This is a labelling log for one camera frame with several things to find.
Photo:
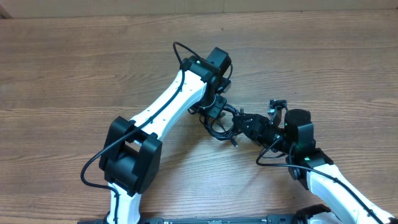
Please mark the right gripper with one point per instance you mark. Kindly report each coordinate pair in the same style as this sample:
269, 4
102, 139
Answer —
255, 127

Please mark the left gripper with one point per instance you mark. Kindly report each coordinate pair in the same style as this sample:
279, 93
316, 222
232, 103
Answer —
214, 109

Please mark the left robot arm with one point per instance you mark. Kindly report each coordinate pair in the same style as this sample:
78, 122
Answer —
132, 150

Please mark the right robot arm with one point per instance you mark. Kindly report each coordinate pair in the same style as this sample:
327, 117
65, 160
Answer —
309, 165

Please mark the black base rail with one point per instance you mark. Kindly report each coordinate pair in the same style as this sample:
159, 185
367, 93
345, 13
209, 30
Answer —
270, 219

